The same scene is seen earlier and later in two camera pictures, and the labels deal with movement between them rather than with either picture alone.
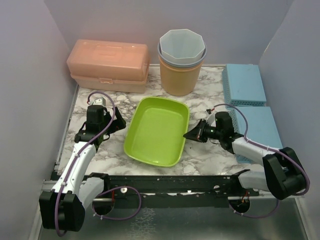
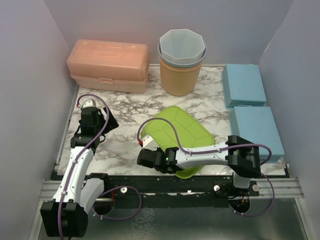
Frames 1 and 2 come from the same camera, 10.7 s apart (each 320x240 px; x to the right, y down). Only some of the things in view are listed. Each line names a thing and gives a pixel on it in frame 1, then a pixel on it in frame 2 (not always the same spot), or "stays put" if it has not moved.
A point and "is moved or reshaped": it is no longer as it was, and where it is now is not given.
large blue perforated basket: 242,85 stays put
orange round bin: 180,81 stays put
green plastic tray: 155,133 is moved or reshaped
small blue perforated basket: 262,130 stays put
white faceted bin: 182,46 stays put
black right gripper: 197,132 → 158,150
